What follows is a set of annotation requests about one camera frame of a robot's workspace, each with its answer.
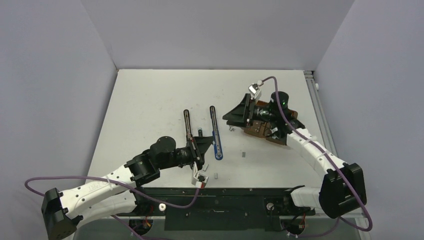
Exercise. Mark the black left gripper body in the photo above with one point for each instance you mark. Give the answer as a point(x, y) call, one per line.
point(195, 154)

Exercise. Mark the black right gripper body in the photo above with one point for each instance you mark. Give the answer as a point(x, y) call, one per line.
point(249, 110)

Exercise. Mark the black stapler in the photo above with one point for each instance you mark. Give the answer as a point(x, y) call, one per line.
point(187, 121)

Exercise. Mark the brown wooden tray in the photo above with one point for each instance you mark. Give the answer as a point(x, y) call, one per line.
point(266, 123)

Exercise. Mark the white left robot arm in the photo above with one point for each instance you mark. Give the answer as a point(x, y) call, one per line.
point(64, 211)

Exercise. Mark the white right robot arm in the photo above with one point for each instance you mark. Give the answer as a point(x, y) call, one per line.
point(343, 187)

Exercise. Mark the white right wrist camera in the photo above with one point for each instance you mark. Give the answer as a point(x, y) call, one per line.
point(255, 91)

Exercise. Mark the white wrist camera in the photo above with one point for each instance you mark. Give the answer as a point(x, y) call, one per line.
point(199, 179)
point(255, 91)

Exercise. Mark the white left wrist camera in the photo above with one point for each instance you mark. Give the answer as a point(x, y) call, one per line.
point(199, 179)

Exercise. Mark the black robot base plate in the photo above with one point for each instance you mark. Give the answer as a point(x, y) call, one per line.
point(220, 209)

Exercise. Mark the aluminium side rail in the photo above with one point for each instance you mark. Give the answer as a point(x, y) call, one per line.
point(317, 120)

